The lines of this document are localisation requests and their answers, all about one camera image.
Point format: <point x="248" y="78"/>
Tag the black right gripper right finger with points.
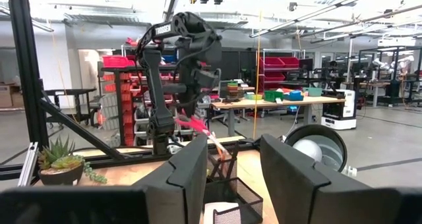
<point x="303" y="197"/>

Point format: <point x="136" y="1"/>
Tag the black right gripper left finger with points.
<point x="165" y="197"/>

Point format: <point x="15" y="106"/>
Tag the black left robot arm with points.
<point x="158" y="85"/>

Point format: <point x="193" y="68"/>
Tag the black mesh desk organizer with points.
<point x="244" y="197"/>

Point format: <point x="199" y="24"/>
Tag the wooden workbench with bins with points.
<point x="263" y="102"/>

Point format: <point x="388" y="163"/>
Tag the shelf with red drawers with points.
<point x="113" y="62"/>

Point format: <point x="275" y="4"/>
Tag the rack with red bins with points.
<point x="273" y="62"/>

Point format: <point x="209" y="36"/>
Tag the white boxy machine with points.
<point x="346" y="108"/>

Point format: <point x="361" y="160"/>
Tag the potted succulent plant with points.
<point x="59" y="171"/>

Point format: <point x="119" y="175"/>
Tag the black cart table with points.
<point x="69" y="91"/>

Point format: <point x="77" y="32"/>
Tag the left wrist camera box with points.
<point x="207" y="78"/>

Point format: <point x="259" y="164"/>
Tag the silver aluminium bracket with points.
<point x="28" y="164"/>

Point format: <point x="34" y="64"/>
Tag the black aluminium cell frame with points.
<point x="26" y="69"/>

